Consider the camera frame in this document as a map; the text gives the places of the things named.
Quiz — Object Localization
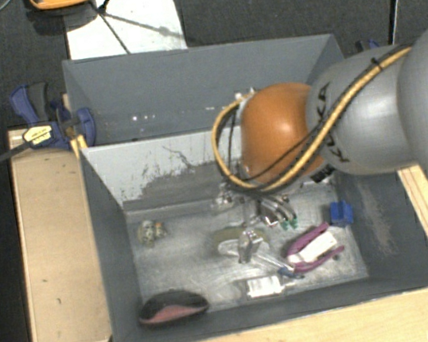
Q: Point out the small beige toy animal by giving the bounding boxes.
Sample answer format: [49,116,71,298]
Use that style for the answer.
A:
[134,217,169,251]

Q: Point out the pale wood flat board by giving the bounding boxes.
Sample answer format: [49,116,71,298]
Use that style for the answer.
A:
[0,119,114,342]

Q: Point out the black cylinder on white bracket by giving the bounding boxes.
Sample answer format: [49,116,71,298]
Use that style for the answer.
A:
[309,165,338,186]

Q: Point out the white and clear small packet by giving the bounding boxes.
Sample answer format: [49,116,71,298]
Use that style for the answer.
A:
[234,270,298,303]

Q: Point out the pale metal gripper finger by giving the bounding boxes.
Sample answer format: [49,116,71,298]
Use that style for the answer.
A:
[233,223,292,280]
[216,236,248,259]

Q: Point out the purple pliers with white label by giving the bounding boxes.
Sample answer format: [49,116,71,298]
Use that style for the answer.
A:
[272,219,350,282]

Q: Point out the grey metal bin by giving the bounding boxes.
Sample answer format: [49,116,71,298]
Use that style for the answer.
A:
[60,6,428,342]

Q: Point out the black and red oval brush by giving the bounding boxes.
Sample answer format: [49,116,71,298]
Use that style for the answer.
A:
[134,284,212,331]

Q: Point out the blue block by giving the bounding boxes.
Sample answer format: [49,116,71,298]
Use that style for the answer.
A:
[327,198,356,230]

